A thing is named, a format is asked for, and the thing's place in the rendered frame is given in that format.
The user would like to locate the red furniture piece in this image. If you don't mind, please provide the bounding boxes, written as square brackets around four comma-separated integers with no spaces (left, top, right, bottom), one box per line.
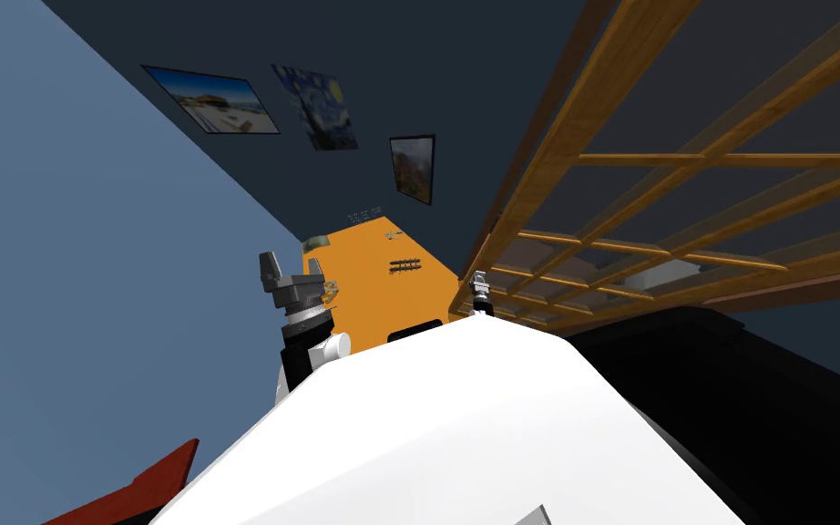
[40,437,201,525]

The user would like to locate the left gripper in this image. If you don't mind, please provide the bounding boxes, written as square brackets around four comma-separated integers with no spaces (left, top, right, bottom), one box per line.
[258,251,327,315]

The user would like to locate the starry night wall picture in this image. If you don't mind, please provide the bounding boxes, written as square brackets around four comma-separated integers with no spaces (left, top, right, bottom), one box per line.
[270,63,360,153]

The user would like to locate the dark framed wall picture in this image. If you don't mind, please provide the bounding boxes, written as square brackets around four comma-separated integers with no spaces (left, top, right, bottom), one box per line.
[388,133,437,207]

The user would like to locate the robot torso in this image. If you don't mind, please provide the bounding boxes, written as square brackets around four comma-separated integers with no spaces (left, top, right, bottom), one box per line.
[149,270,747,525]

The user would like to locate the beach landscape wall picture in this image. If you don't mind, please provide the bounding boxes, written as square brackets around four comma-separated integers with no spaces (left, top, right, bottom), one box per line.
[139,64,282,136]

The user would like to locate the orange table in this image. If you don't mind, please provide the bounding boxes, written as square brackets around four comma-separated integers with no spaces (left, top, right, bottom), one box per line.
[301,215,461,355]

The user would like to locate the large black furniture piece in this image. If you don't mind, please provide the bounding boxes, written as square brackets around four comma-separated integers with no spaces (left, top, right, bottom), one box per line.
[564,305,840,525]

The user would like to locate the wooden lattice frame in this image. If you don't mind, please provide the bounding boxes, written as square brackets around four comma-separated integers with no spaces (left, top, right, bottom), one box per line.
[447,0,840,338]

